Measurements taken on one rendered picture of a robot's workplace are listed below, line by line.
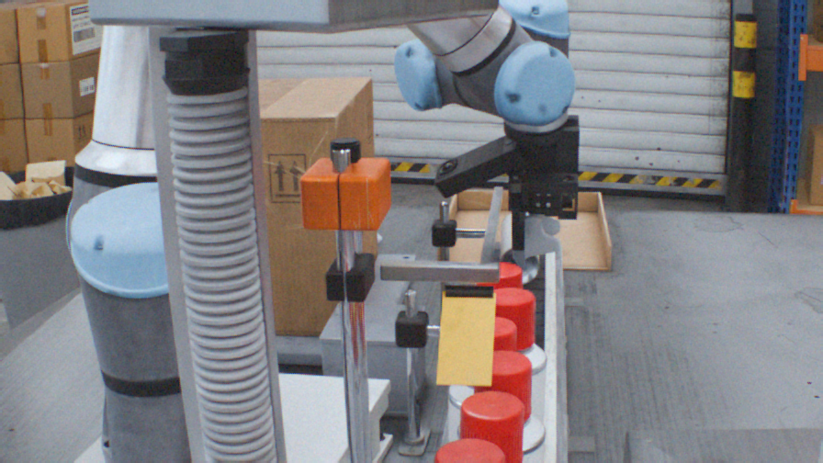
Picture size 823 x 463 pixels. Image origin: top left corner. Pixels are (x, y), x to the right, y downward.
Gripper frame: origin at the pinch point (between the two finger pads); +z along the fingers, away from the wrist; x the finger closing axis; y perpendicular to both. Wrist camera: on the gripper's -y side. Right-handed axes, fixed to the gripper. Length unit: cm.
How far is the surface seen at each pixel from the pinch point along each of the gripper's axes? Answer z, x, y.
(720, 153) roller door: 185, 315, 97
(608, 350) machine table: 6.3, -9.9, 11.7
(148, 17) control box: -61, -60, -13
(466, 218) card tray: 24.0, 40.1, -10.0
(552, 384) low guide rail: -10.7, -31.8, 4.4
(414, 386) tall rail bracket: -8.2, -30.2, -8.8
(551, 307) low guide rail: -4.2, -13.8, 4.3
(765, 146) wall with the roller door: 186, 325, 123
